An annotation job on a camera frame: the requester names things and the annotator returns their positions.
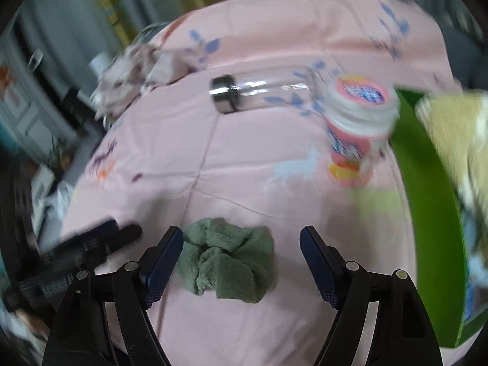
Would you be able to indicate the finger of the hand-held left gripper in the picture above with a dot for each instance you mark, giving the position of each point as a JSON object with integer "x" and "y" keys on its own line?
{"x": 127, "y": 236}
{"x": 101, "y": 228}

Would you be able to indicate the crumpled beige cloth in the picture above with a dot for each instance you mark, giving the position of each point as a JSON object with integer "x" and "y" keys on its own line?
{"x": 125, "y": 80}

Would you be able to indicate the grey curtain with yellow bands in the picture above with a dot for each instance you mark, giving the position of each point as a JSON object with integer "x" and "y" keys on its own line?
{"x": 64, "y": 15}

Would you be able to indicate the clear glass bottle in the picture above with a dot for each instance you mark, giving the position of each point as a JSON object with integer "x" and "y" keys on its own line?
{"x": 225, "y": 93}

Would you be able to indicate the white cabinet with flower sticker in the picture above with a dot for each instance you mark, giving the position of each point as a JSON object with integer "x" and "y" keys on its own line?
{"x": 23, "y": 114}

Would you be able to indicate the patterned cushion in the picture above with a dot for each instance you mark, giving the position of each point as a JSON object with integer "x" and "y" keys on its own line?
{"x": 467, "y": 23}

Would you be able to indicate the pink gum jar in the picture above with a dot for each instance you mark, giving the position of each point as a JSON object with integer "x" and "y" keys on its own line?
{"x": 350, "y": 148}

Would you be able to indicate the grey sofa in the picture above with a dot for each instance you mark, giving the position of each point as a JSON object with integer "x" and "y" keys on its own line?
{"x": 461, "y": 61}

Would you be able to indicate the potted plant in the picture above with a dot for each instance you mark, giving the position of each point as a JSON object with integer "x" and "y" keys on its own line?
{"x": 57, "y": 152}

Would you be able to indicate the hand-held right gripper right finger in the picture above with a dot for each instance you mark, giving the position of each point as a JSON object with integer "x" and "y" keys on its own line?
{"x": 316, "y": 267}

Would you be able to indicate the yellow towel with white trim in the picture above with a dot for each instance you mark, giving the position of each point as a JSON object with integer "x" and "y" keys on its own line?
{"x": 457, "y": 133}

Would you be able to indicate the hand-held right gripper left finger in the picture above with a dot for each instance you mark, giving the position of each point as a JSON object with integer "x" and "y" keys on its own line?
{"x": 164, "y": 263}

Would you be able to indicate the green box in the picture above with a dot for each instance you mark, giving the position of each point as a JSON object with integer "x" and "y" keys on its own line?
{"x": 423, "y": 198}

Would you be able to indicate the green towel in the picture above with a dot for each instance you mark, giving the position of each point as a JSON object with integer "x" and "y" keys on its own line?
{"x": 228, "y": 263}

